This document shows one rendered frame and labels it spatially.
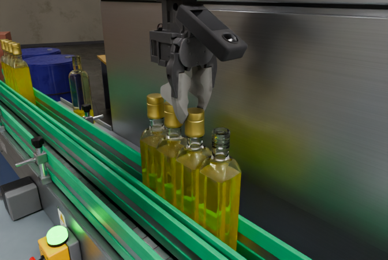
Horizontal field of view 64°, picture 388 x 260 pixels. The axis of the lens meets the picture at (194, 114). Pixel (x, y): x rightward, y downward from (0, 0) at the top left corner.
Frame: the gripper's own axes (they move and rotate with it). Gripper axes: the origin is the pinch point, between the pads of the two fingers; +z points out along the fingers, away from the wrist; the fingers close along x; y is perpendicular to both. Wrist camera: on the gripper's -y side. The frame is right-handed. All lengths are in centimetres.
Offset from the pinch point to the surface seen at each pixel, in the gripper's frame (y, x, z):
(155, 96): 10.7, 0.6, -0.8
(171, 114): 4.6, 1.5, 1.0
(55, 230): 24.9, 19.5, 29.8
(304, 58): -12.5, -12.4, -9.8
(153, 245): 4.3, 7.1, 27.4
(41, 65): 248, -47, 37
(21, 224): 47, 23, 40
